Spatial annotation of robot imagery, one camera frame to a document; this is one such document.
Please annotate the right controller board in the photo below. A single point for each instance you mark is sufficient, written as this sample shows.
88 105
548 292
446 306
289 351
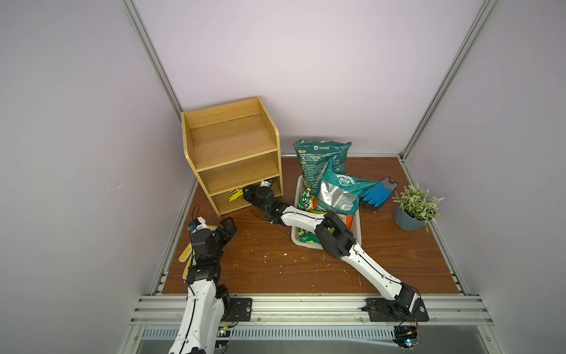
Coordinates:
406 337

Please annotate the potted green plant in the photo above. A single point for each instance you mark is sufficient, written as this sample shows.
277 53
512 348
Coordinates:
416 208

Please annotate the wooden shelf unit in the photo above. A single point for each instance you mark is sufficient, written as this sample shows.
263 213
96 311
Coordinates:
232 146

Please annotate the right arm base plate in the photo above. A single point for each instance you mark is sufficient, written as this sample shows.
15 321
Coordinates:
382 310

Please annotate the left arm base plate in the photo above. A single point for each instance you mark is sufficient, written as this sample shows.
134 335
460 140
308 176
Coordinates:
240 311

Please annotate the yellow work glove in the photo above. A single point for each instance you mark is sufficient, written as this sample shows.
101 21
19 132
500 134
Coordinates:
186 256

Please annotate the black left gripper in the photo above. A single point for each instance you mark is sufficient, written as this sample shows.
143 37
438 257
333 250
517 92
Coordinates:
229 230

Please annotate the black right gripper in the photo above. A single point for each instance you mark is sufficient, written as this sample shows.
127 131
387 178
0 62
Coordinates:
257 192

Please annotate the green orange bee fertilizer bag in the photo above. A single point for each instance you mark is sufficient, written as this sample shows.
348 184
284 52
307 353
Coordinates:
340 193

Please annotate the tall green yellow fertilizer bag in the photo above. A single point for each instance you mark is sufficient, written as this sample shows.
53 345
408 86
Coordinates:
318 156

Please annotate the left controller board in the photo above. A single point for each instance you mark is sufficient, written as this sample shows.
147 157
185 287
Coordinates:
224 334

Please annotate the blue work glove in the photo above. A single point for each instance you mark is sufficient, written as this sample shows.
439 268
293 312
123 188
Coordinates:
374 197

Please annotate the green yellow packet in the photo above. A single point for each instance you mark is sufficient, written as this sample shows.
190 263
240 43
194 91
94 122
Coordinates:
307 201

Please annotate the controller board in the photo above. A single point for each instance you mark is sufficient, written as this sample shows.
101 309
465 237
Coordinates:
406 337
224 334

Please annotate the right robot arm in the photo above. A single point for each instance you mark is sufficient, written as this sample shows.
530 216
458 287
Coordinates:
337 240

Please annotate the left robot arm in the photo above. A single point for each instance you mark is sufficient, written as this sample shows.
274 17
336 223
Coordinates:
208 302

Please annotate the white plastic basket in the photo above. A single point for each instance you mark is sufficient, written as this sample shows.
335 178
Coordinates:
355 224

